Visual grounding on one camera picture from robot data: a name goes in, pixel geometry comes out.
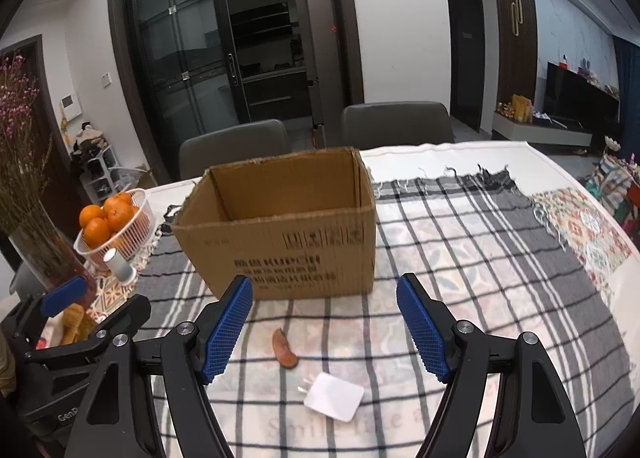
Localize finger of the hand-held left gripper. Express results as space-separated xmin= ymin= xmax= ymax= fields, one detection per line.
xmin=22 ymin=294 xmax=152 ymax=365
xmin=0 ymin=276 xmax=87 ymax=354

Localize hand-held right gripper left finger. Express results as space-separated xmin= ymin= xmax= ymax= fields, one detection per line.
xmin=64 ymin=274 xmax=254 ymax=458

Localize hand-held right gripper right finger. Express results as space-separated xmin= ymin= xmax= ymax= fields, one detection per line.
xmin=396 ymin=273 xmax=587 ymax=458

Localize brown curved wooden piece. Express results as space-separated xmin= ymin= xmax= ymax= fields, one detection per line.
xmin=271 ymin=329 xmax=300 ymax=369

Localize brown cardboard box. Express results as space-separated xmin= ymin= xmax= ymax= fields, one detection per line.
xmin=171 ymin=147 xmax=377 ymax=301

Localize white charger plug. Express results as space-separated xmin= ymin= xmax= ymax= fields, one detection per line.
xmin=298 ymin=372 xmax=365 ymax=423

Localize yellow wicker box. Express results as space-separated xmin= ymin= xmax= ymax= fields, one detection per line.
xmin=60 ymin=303 xmax=96 ymax=345

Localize floral fabric tissue cover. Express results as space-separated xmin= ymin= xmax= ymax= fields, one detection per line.
xmin=37 ymin=320 xmax=63 ymax=349

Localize small white cylinder device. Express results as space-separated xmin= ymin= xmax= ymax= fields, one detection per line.
xmin=105 ymin=248 xmax=137 ymax=285

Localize white plastic fruit basket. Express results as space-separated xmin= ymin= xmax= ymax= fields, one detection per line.
xmin=74 ymin=188 xmax=156 ymax=271

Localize grey white plaid cloth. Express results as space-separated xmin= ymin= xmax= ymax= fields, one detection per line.
xmin=132 ymin=165 xmax=636 ymax=458

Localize white shoe rack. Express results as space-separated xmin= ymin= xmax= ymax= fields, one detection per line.
xmin=70 ymin=123 xmax=131 ymax=204

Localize glass vase with dried flowers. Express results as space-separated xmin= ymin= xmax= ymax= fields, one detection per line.
xmin=0 ymin=35 xmax=86 ymax=259

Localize grey dining chair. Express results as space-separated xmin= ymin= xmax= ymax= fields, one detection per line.
xmin=178 ymin=119 xmax=292 ymax=181
xmin=341 ymin=102 xmax=456 ymax=150

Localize low white television cabinet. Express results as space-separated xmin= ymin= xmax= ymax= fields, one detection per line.
xmin=492 ymin=110 xmax=593 ymax=148

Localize colourful striped cloth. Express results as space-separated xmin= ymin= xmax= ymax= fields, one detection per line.
xmin=582 ymin=155 xmax=640 ymax=234

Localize yellow boxes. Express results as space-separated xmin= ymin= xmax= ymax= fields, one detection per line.
xmin=511 ymin=94 xmax=534 ymax=125

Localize dark framed sliding glass door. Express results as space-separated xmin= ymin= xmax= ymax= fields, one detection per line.
xmin=107 ymin=0 xmax=366 ymax=184

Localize dark interior door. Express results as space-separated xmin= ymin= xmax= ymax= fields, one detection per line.
xmin=446 ymin=0 xmax=488 ymax=134

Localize black television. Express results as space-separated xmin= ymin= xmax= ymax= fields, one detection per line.
xmin=543 ymin=62 xmax=623 ymax=131

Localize silver refrigerator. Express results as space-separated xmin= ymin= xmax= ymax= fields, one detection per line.
xmin=288 ymin=0 xmax=346 ymax=149

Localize black range hood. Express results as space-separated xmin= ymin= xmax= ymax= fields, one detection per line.
xmin=229 ymin=2 xmax=292 ymax=39

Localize blue curtain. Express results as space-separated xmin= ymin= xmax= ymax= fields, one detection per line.
xmin=612 ymin=35 xmax=640 ymax=154

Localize slatted cabinet with gold handles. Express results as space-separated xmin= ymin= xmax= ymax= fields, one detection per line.
xmin=489 ymin=0 xmax=540 ymax=106

